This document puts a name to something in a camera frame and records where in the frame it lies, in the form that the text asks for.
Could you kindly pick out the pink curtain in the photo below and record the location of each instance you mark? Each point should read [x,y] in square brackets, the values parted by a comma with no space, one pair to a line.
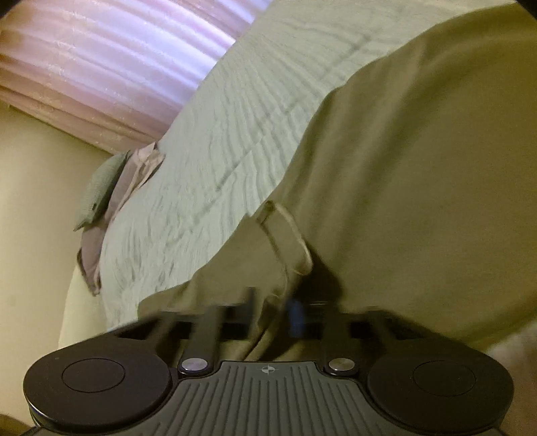
[114,74]

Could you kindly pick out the mauve pillow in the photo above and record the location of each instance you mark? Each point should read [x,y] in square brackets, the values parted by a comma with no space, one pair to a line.
[141,165]

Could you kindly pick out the cream padded headboard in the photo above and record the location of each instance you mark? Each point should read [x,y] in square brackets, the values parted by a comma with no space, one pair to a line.
[84,315]

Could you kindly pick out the olive brown pants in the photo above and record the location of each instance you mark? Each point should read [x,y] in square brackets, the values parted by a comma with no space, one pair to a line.
[413,190]

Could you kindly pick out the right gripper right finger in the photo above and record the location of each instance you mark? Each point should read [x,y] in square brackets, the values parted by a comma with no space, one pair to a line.
[322,337]

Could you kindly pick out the green checked pillow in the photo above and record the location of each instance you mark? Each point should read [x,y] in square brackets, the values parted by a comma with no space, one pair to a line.
[97,193]

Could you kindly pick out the striped grey bed quilt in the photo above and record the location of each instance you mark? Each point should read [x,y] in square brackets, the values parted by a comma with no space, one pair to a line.
[230,145]

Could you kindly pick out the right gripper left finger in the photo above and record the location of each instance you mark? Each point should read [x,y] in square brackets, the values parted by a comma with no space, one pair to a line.
[218,324]

